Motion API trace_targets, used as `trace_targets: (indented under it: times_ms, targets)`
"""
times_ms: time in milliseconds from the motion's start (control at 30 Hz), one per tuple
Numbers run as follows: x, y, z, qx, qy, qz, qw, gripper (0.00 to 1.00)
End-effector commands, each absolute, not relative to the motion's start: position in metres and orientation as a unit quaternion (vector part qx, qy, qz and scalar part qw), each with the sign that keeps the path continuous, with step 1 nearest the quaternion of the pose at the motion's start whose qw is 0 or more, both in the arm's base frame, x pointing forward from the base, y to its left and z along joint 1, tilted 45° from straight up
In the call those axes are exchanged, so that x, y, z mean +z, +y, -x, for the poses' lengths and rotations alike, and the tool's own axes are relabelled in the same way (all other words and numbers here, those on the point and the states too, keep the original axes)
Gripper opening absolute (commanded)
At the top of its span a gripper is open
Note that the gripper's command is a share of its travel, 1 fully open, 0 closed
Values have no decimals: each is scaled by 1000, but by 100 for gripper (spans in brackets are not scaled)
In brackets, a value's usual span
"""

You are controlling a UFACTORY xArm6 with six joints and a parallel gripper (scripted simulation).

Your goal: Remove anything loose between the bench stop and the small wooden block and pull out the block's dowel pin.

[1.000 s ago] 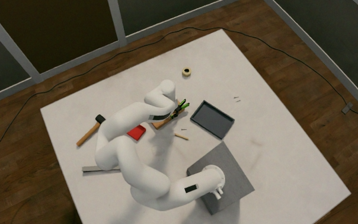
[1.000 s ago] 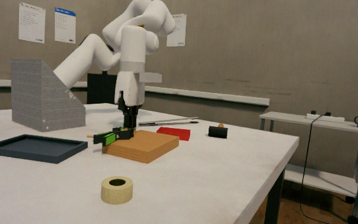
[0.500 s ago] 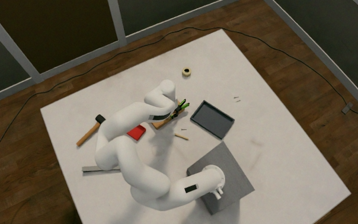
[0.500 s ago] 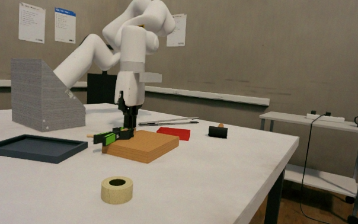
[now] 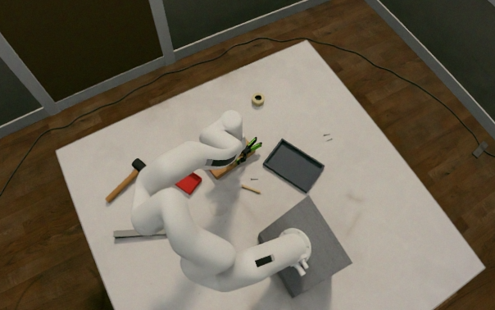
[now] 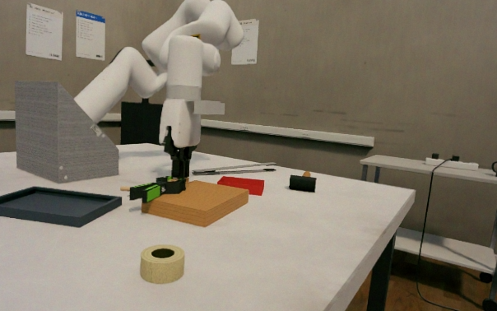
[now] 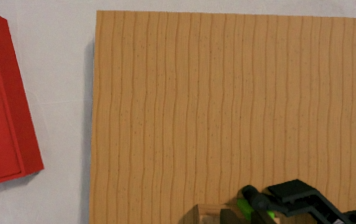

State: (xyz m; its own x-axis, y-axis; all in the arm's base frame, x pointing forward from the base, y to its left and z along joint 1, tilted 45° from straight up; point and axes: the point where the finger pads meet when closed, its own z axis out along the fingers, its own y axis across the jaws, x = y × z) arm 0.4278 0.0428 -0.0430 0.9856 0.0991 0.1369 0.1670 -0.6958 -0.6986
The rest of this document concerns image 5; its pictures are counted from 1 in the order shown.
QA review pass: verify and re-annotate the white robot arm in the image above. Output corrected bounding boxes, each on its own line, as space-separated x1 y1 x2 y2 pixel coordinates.
131 110 311 293

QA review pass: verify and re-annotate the dark green mallet with tan wooden handle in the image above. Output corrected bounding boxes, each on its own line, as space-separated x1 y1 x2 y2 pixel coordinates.
105 158 146 203

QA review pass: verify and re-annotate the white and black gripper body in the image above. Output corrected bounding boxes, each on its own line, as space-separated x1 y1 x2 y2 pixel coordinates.
241 134 246 151

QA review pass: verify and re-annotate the red shallow tray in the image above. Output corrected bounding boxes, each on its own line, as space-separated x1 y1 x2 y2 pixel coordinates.
175 172 202 195

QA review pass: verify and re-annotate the grey flat bar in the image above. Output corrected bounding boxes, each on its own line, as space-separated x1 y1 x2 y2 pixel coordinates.
113 229 166 239

